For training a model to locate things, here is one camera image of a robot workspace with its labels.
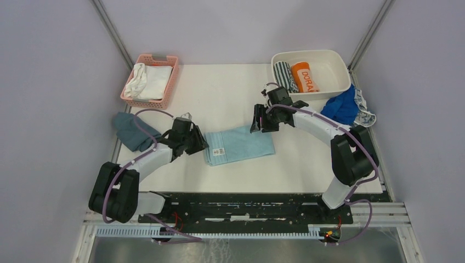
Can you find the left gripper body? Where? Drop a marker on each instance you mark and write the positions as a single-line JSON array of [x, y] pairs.
[[184, 141]]

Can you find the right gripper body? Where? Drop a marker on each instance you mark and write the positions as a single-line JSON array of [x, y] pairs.
[[271, 120]]

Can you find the light blue towel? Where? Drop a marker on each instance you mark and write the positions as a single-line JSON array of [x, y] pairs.
[[236, 145]]

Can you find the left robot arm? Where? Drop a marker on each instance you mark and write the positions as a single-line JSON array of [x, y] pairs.
[[116, 195]]

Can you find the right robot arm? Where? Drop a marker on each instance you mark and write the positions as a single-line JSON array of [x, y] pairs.
[[353, 158]]

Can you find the striped rolled towel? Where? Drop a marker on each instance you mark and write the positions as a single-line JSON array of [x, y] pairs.
[[283, 76]]

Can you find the grey-blue towel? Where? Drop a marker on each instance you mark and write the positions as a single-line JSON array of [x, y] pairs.
[[129, 134]]

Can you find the orange rolled towel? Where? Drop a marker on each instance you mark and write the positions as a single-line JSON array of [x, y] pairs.
[[303, 77]]

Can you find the white plastic tub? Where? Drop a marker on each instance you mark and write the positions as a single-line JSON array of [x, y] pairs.
[[326, 69]]

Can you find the white folded towel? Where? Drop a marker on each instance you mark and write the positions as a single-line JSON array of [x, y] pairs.
[[157, 77]]

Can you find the white crumpled cloth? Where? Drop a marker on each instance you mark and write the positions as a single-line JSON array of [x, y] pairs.
[[137, 83]]

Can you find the dark blue towel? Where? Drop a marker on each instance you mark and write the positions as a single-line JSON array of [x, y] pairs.
[[342, 108]]

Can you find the pink plastic basket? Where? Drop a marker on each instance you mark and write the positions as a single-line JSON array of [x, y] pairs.
[[153, 60]]

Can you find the patterned white blue cloth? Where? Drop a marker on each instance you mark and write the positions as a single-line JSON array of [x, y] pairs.
[[364, 117]]

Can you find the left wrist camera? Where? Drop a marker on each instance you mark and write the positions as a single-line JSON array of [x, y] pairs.
[[187, 115]]

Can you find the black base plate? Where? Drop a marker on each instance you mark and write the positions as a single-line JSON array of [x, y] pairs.
[[249, 212]]

